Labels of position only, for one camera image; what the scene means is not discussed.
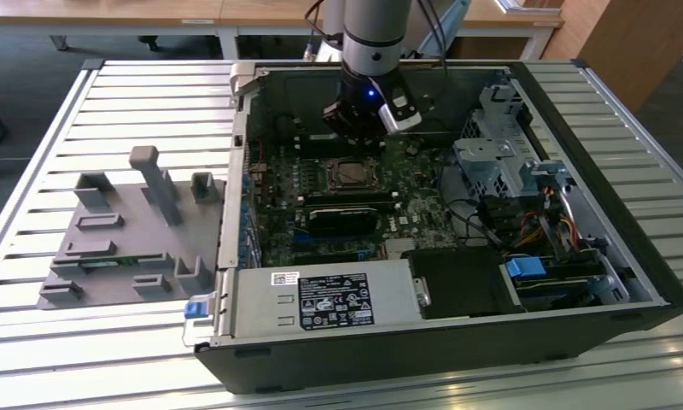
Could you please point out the silver CPU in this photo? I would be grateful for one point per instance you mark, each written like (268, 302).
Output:
(356, 175)

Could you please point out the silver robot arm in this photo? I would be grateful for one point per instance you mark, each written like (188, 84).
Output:
(373, 34)

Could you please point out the CPU socket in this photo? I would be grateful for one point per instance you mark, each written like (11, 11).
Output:
(328, 188)

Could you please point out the black expansion slot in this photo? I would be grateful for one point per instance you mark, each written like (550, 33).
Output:
(324, 257)

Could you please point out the silver coin cell battery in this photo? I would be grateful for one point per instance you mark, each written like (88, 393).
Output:
(410, 149)

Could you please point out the installed green RAM stick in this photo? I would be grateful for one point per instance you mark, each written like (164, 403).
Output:
(348, 201)

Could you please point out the grey case hinge block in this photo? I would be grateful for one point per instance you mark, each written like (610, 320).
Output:
(241, 79)

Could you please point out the black graphics card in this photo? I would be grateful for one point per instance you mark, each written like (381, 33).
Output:
(341, 220)

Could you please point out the silver metal drive cage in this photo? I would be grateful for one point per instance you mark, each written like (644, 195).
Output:
(484, 158)

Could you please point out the green motherboard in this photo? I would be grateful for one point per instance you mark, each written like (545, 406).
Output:
(421, 222)

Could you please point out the blue board connector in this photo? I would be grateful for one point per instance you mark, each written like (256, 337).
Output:
(300, 239)

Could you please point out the pale blue teach pendant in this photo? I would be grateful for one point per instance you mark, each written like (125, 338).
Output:
(453, 21)

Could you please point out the small silver heat sink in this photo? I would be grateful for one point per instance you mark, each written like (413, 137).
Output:
(400, 248)

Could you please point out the white papers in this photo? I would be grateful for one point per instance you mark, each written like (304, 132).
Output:
(518, 4)

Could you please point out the black plastic fan shroud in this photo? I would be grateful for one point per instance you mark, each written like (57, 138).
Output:
(461, 282)

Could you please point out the silver power supply unit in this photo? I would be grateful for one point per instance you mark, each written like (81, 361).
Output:
(250, 299)

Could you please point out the blue disk carrier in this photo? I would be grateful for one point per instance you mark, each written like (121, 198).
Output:
(526, 269)

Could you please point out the grey parts rack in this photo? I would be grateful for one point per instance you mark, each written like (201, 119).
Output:
(125, 239)

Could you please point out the blue case latch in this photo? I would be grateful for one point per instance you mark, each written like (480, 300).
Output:
(198, 309)

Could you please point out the wooden cabinet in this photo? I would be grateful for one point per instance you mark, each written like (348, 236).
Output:
(632, 42)

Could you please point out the black open PC case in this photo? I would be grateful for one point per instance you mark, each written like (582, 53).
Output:
(376, 363)

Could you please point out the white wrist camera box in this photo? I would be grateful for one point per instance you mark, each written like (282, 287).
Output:
(401, 113)

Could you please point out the silver disk bay bracket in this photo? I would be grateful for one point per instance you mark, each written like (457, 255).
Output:
(609, 286)

